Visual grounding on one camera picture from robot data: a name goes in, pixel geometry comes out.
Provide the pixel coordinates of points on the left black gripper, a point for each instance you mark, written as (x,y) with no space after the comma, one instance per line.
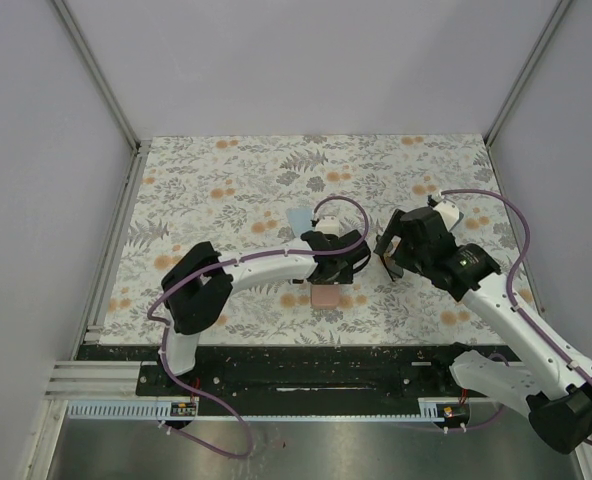
(343,279)

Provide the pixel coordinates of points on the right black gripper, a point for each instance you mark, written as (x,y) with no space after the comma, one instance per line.
(399,254)

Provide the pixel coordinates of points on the black aviator sunglasses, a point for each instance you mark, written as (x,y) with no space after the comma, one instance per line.
(393,269)

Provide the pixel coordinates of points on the pink glasses case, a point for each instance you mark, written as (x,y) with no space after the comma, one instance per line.
(325,296)

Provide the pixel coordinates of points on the light blue cleaning cloth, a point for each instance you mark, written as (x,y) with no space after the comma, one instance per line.
(300,220)

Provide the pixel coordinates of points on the grey-blue glasses case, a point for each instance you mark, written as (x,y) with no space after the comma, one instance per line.
(458,217)

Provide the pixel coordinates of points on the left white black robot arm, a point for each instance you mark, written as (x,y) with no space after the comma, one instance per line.
(197,289)

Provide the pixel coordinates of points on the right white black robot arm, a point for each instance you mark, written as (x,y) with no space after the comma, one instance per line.
(553,389)

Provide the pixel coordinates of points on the floral patterned table mat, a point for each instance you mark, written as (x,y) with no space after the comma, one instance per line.
(235,192)

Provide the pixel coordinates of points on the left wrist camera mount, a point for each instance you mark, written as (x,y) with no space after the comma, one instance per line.
(328,225)

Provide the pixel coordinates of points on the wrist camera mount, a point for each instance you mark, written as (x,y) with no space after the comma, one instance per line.
(441,206)
(328,225)

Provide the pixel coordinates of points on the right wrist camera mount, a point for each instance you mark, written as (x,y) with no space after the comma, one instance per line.
(441,206)

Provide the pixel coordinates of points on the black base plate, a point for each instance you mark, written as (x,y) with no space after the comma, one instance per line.
(385,375)

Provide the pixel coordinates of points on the white slotted cable duct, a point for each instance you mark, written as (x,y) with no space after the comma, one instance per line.
(408,410)

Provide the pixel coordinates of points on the left aluminium side rail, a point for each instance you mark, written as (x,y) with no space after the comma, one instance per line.
(99,297)

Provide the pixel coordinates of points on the right aluminium frame post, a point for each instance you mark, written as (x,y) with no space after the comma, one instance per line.
(528,69)

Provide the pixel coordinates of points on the aluminium frame post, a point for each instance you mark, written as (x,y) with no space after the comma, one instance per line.
(76,36)
(528,69)

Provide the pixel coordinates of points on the left aluminium frame post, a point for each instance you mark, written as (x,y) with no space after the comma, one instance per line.
(76,36)

